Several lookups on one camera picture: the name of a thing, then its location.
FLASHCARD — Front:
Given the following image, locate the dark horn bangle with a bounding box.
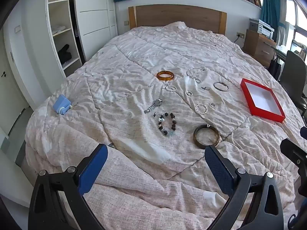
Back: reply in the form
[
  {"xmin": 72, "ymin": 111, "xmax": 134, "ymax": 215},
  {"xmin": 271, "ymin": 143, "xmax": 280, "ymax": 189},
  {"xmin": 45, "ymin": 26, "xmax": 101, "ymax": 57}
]
[{"xmin": 192, "ymin": 124, "xmax": 222, "ymax": 149}]

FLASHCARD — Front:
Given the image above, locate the silver bangle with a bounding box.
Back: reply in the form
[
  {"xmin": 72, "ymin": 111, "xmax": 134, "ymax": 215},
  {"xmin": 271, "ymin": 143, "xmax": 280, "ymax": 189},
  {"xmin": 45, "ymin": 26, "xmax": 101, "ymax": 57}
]
[{"xmin": 213, "ymin": 81, "xmax": 229, "ymax": 92}]

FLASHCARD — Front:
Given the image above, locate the beaded bracelet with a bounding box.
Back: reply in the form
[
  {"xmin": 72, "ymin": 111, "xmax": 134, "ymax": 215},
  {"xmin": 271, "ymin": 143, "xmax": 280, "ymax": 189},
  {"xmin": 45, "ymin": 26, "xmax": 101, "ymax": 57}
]
[{"xmin": 153, "ymin": 112, "xmax": 177, "ymax": 137}]

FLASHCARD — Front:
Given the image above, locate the pearl chain necklace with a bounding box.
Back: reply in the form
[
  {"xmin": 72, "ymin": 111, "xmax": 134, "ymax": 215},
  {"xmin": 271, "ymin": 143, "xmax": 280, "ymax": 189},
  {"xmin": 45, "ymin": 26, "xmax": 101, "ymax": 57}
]
[{"xmin": 186, "ymin": 67, "xmax": 208, "ymax": 84}]

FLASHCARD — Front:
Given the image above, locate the silver watch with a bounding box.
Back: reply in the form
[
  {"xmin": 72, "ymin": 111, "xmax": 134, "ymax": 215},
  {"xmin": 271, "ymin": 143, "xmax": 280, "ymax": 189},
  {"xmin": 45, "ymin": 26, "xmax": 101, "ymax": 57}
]
[{"xmin": 144, "ymin": 99, "xmax": 163, "ymax": 114}]

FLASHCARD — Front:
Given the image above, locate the amber bangle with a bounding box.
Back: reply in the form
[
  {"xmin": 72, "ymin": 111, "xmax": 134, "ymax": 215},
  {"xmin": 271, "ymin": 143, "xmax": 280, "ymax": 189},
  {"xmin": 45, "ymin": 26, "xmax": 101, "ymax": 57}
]
[{"xmin": 156, "ymin": 71, "xmax": 174, "ymax": 81}]

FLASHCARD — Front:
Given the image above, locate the red jewelry box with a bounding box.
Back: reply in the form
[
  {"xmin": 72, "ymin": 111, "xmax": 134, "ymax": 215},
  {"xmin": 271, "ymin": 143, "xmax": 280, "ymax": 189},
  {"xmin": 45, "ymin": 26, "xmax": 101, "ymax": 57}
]
[{"xmin": 240, "ymin": 78, "xmax": 286, "ymax": 122}]

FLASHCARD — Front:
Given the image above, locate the dark office chair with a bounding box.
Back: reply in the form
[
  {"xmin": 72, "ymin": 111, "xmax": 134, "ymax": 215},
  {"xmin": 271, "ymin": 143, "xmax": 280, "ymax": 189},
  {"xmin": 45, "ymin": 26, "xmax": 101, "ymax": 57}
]
[{"xmin": 279, "ymin": 51, "xmax": 306, "ymax": 116}]

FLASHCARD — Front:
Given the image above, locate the blue charger plug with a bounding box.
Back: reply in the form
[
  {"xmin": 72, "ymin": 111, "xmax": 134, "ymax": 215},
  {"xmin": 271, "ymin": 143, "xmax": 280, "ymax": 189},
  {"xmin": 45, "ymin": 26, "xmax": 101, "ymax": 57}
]
[{"xmin": 53, "ymin": 94, "xmax": 72, "ymax": 115}]

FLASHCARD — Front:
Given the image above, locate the wooden dresser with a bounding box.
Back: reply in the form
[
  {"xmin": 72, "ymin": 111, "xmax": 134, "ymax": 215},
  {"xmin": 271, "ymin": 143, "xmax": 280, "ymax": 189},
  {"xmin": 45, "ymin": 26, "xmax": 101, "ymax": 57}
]
[{"xmin": 243, "ymin": 29, "xmax": 276, "ymax": 69}]

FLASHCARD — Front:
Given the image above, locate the white printer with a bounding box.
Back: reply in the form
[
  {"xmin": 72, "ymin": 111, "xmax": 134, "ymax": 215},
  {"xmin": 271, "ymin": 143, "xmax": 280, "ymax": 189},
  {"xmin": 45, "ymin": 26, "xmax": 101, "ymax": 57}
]
[{"xmin": 249, "ymin": 19, "xmax": 275, "ymax": 39}]

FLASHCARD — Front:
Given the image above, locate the teal curtain right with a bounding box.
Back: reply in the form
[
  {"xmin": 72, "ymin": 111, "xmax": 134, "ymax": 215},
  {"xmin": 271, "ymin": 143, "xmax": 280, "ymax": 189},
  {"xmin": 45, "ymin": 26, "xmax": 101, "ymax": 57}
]
[{"xmin": 260, "ymin": 0, "xmax": 281, "ymax": 41}]

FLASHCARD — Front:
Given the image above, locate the wooden headboard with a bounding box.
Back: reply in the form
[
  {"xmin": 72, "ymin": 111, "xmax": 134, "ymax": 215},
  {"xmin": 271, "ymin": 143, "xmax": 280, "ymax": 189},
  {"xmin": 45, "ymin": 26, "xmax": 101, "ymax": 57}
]
[{"xmin": 128, "ymin": 4, "xmax": 227, "ymax": 35}]

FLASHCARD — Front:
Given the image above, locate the white wardrobe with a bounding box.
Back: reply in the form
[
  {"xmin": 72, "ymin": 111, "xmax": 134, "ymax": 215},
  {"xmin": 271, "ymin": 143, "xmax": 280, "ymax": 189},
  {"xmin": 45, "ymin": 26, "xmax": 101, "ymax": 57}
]
[{"xmin": 3, "ymin": 0, "xmax": 118, "ymax": 108}]

